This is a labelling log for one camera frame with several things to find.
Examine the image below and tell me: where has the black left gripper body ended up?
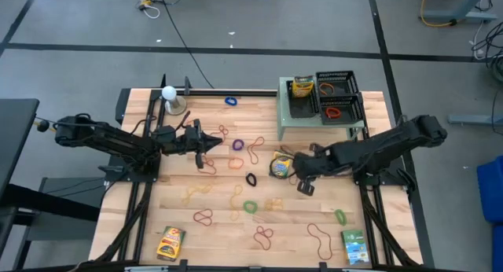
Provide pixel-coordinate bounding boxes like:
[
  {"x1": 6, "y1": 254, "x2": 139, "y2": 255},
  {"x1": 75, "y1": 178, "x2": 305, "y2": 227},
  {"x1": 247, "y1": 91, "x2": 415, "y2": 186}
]
[{"x1": 163, "y1": 119, "x2": 205, "y2": 169}]

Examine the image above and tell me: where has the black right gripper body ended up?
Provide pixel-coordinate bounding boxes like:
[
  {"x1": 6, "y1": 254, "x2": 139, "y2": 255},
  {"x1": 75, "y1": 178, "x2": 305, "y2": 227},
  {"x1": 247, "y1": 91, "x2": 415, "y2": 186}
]
[{"x1": 296, "y1": 144, "x2": 337, "y2": 197}]

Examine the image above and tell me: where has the yellow rubber band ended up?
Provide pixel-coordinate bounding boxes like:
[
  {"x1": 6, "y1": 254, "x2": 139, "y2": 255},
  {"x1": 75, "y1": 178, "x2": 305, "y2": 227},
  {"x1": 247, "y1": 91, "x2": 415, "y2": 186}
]
[
  {"x1": 263, "y1": 197, "x2": 285, "y2": 212},
  {"x1": 180, "y1": 183, "x2": 214, "y2": 206},
  {"x1": 229, "y1": 183, "x2": 245, "y2": 222}
]

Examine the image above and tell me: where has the yellow green Crayola crayon box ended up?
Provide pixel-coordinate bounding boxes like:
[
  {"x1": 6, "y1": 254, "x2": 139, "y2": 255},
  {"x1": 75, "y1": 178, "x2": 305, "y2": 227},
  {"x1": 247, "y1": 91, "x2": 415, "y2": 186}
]
[{"x1": 291, "y1": 75, "x2": 316, "y2": 99}]

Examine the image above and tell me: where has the green blue crayon box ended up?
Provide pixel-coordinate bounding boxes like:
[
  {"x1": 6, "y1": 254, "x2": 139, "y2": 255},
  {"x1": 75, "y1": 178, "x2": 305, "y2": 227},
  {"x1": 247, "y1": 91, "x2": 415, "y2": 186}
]
[{"x1": 340, "y1": 229, "x2": 371, "y2": 266}]

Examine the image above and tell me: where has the white bulb desk lamp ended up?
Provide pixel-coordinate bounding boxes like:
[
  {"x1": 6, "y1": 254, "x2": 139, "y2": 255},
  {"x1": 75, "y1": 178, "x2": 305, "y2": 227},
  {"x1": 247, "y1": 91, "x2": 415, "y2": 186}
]
[{"x1": 160, "y1": 85, "x2": 188, "y2": 116}]

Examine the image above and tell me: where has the grey desk foot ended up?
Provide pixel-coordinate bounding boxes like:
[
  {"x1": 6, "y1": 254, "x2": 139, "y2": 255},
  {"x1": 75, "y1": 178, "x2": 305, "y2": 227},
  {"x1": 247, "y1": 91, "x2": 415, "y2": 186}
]
[{"x1": 447, "y1": 113, "x2": 503, "y2": 127}]

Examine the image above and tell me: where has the black desk top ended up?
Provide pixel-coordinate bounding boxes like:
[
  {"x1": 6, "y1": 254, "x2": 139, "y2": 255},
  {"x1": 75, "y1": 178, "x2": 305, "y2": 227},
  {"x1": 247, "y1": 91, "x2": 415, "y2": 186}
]
[{"x1": 0, "y1": 97, "x2": 41, "y2": 194}]

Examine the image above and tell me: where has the yellow blue Crayola crayon box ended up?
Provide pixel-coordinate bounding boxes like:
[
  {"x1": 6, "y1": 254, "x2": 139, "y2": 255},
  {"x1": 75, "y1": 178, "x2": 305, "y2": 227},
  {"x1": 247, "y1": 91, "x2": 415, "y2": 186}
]
[{"x1": 270, "y1": 149, "x2": 295, "y2": 179}]

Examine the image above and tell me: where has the sage green metal riser shelf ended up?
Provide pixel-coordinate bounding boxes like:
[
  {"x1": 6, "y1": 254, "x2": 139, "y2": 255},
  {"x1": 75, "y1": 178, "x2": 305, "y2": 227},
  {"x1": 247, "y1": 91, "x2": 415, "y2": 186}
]
[{"x1": 277, "y1": 75, "x2": 369, "y2": 142}]

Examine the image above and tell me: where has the yellow red crayon box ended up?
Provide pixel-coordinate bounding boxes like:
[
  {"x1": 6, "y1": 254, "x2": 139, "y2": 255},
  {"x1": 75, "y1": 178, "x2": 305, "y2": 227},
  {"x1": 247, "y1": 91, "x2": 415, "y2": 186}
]
[{"x1": 156, "y1": 225, "x2": 187, "y2": 263}]

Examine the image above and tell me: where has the grey side cart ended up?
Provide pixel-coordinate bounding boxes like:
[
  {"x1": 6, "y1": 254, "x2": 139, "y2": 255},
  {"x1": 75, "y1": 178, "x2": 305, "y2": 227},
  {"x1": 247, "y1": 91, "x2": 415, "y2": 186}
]
[{"x1": 11, "y1": 176, "x2": 108, "y2": 272}]

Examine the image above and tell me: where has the blue plastic bin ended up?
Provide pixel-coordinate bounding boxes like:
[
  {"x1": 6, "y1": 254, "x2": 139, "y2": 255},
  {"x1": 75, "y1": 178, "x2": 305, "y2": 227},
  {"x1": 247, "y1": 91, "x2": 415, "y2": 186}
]
[{"x1": 476, "y1": 155, "x2": 503, "y2": 272}]

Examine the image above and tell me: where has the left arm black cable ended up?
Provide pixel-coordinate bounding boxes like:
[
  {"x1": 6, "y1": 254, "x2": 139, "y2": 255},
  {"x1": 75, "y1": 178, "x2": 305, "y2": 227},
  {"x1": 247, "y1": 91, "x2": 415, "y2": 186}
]
[{"x1": 131, "y1": 109, "x2": 193, "y2": 138}]

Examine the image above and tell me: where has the black floor cable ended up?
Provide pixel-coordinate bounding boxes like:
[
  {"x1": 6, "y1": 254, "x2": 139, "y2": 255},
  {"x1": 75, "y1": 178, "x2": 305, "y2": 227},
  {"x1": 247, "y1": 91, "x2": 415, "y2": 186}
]
[{"x1": 160, "y1": 0, "x2": 216, "y2": 89}]

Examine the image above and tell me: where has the white floor cable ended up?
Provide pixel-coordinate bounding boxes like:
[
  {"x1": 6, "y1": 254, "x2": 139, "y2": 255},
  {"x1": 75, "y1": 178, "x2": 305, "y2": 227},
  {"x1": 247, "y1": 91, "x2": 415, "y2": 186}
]
[{"x1": 137, "y1": 0, "x2": 161, "y2": 20}]

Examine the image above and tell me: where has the yellow hanging cable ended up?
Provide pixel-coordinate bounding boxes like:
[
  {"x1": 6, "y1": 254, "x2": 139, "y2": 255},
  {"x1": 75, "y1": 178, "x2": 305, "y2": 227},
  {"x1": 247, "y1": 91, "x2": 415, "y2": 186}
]
[{"x1": 419, "y1": 0, "x2": 457, "y2": 28}]

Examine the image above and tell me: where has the bundle of floor cables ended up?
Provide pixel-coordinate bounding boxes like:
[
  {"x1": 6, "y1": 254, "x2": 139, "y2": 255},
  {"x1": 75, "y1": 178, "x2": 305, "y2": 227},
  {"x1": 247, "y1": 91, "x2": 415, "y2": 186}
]
[{"x1": 470, "y1": 20, "x2": 503, "y2": 84}]

